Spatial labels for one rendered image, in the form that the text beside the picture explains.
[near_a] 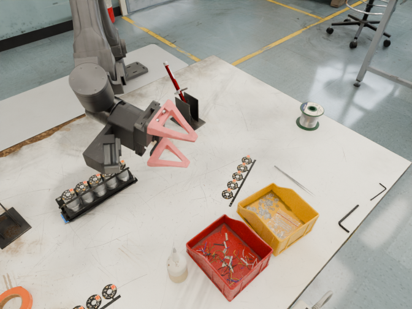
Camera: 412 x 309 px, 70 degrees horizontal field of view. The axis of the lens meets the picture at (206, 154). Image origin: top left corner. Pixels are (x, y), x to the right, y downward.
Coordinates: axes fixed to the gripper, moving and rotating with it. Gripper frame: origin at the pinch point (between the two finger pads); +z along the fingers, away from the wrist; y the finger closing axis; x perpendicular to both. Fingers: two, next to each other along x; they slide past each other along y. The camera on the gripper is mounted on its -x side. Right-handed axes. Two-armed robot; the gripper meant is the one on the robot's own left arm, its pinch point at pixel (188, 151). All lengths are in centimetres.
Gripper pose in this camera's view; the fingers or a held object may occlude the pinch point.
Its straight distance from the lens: 53.2
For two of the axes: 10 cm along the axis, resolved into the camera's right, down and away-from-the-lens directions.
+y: 1.8, -4.7, -8.6
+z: 8.9, 4.5, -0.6
